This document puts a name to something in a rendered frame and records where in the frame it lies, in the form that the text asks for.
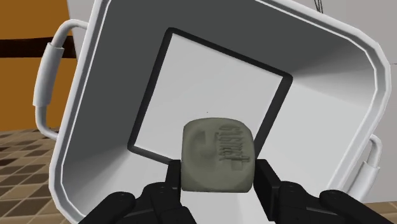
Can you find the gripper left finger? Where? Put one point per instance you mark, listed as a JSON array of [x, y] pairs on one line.
[[155, 201]]

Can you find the grey-green rounded block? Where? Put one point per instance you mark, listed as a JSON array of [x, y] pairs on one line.
[[217, 155]]

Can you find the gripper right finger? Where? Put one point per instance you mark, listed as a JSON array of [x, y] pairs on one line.
[[297, 201]]

